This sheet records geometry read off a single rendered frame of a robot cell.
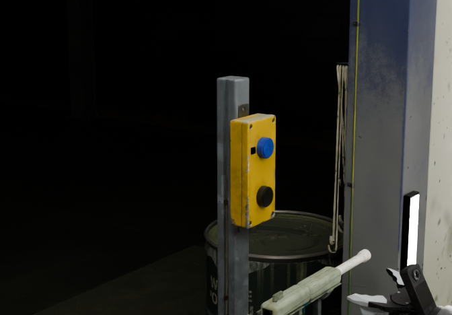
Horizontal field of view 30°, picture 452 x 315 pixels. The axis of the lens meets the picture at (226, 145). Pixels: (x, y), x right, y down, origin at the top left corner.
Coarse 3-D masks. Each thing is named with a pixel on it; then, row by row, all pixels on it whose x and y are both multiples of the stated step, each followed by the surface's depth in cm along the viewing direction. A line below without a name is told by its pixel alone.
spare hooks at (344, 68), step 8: (344, 64) 244; (344, 72) 243; (344, 80) 244; (344, 88) 245; (344, 96) 245; (344, 104) 246; (344, 120) 247; (336, 136) 248; (344, 136) 249; (336, 144) 248; (344, 144) 249; (336, 152) 248; (344, 152) 250; (336, 160) 249; (344, 160) 251; (336, 168) 249; (344, 168) 251; (336, 176) 250; (344, 176) 252; (344, 184) 253; (336, 216) 253; (336, 224) 253; (336, 232) 254; (336, 240) 254; (328, 248) 252; (336, 248) 255
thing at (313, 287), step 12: (360, 252) 229; (348, 264) 222; (312, 276) 211; (324, 276) 211; (336, 276) 214; (300, 288) 203; (312, 288) 205; (324, 288) 209; (276, 300) 195; (288, 300) 196; (300, 300) 200; (312, 300) 206; (276, 312) 192; (288, 312) 196; (300, 312) 202
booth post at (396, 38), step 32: (352, 0) 232; (384, 0) 226; (416, 0) 225; (352, 32) 234; (384, 32) 228; (416, 32) 228; (352, 64) 235; (384, 64) 230; (416, 64) 230; (352, 96) 237; (384, 96) 231; (416, 96) 233; (352, 128) 239; (384, 128) 233; (416, 128) 236; (384, 160) 235; (416, 160) 239; (384, 192) 237; (352, 224) 244; (384, 224) 238; (352, 256) 246; (384, 256) 240; (416, 256) 248; (352, 288) 248; (384, 288) 242
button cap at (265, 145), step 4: (260, 140) 199; (264, 140) 198; (268, 140) 199; (260, 144) 198; (264, 144) 198; (268, 144) 199; (272, 144) 201; (256, 148) 199; (260, 148) 198; (264, 148) 198; (268, 148) 200; (272, 148) 201; (260, 152) 198; (264, 152) 198; (268, 152) 200; (272, 152) 201; (260, 156) 199; (264, 156) 199; (268, 156) 200
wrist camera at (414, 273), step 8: (416, 264) 185; (400, 272) 185; (408, 272) 183; (416, 272) 184; (408, 280) 183; (416, 280) 184; (424, 280) 186; (408, 288) 184; (416, 288) 184; (424, 288) 185; (416, 296) 183; (424, 296) 184; (416, 304) 184; (424, 304) 184; (432, 304) 185; (416, 312) 185; (424, 312) 183
